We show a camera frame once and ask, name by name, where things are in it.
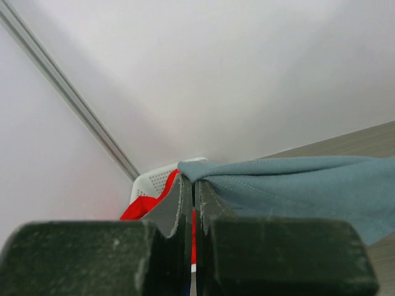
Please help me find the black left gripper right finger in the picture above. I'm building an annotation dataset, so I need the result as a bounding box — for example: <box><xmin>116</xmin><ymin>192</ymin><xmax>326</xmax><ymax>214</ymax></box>
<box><xmin>194</xmin><ymin>181</ymin><xmax>379</xmax><ymax>295</ymax></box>

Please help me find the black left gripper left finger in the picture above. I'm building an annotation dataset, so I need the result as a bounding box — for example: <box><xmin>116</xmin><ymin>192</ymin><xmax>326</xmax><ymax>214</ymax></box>
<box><xmin>1</xmin><ymin>175</ymin><xmax>193</xmax><ymax>295</ymax></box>

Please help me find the grey-blue t shirt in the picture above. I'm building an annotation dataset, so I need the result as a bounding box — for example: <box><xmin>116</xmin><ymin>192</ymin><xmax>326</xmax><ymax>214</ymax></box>
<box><xmin>178</xmin><ymin>156</ymin><xmax>394</xmax><ymax>245</ymax></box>

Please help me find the red t shirt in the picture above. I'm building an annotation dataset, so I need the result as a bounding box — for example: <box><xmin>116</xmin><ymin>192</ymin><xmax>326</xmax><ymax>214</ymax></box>
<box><xmin>120</xmin><ymin>169</ymin><xmax>196</xmax><ymax>272</ymax></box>

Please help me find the white perforated plastic basket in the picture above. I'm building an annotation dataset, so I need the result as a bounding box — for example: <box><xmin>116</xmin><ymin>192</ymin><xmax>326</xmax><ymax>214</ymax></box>
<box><xmin>130</xmin><ymin>157</ymin><xmax>208</xmax><ymax>274</ymax></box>

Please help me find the left aluminium corner post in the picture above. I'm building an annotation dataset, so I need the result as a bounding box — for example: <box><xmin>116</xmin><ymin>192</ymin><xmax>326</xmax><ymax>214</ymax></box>
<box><xmin>1</xmin><ymin>1</ymin><xmax>139</xmax><ymax>181</ymax></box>

